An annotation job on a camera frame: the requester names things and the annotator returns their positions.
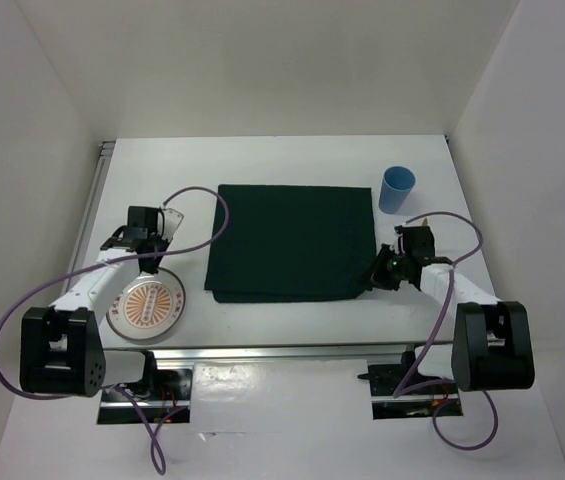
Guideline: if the dark green cloth napkin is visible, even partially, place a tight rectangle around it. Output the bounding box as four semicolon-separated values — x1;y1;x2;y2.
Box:
205;184;377;304

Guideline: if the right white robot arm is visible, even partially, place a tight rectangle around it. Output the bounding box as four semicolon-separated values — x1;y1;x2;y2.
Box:
368;225;535;397

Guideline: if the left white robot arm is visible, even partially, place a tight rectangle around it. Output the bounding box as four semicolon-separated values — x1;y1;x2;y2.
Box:
19;206;183;397

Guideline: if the orange patterned plate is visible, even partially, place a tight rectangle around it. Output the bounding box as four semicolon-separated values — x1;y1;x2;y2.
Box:
106;268;186;342

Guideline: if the light blue plastic cup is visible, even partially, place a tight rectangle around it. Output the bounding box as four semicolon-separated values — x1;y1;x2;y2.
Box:
378;166;416;214

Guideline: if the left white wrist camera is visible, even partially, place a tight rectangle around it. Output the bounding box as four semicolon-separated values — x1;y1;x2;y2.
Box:
157;206;184;244

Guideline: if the aluminium frame rail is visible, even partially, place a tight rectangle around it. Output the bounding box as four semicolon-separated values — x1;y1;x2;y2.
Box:
71;139;463;364

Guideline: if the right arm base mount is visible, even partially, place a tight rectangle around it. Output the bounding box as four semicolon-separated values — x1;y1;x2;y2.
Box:
357;351;463;420

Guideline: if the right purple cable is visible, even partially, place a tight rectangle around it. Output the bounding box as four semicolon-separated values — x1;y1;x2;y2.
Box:
393;211;500;450

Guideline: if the purple cable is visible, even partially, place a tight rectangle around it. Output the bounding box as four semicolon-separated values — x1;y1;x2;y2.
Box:
0;186;231;475
393;211;500;450

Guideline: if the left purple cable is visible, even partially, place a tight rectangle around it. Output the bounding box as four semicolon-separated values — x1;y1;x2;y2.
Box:
0;186;231;475

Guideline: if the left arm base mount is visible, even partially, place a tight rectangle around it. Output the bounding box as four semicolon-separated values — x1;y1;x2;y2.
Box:
97;365;193;425

